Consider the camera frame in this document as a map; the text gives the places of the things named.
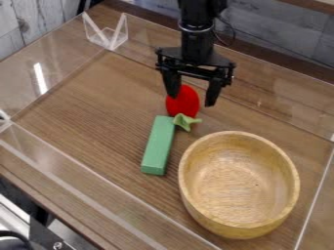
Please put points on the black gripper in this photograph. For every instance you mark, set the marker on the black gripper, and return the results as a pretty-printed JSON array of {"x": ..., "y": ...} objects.
[{"x": 215, "y": 69}]

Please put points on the red plush fruit green leaf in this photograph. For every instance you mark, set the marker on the red plush fruit green leaf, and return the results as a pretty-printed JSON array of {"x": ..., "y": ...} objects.
[{"x": 183, "y": 108}]

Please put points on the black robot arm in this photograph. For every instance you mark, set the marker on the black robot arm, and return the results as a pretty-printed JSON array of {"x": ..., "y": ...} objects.
[{"x": 195, "y": 59}]

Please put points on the green rectangular block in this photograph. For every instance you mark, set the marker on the green rectangular block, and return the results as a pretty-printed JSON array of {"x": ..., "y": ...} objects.
[{"x": 157, "y": 146}]

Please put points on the wooden bowl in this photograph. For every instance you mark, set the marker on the wooden bowl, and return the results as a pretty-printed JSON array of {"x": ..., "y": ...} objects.
[{"x": 239, "y": 184}]

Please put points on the clear acrylic tray enclosure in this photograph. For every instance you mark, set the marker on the clear acrylic tray enclosure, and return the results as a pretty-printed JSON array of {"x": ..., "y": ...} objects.
[{"x": 81, "y": 104}]

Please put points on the black table leg bracket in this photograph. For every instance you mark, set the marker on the black table leg bracket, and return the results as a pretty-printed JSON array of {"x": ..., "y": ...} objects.
[{"x": 42, "y": 237}]

